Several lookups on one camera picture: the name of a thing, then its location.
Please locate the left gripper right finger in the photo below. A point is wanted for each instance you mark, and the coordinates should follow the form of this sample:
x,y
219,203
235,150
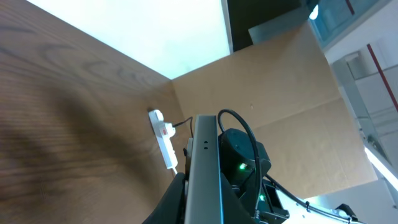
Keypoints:
x,y
233,211

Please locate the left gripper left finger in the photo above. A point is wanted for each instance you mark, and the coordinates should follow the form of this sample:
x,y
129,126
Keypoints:
x,y
169,209

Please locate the Galaxy S25 Ultra smartphone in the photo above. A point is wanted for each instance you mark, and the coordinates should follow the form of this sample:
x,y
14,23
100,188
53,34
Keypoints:
x,y
204,198

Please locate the white power strip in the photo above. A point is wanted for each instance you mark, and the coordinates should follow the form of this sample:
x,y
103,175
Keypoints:
x,y
163,132

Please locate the cardboard box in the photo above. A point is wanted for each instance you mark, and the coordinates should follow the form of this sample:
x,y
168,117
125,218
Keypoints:
x,y
284,89

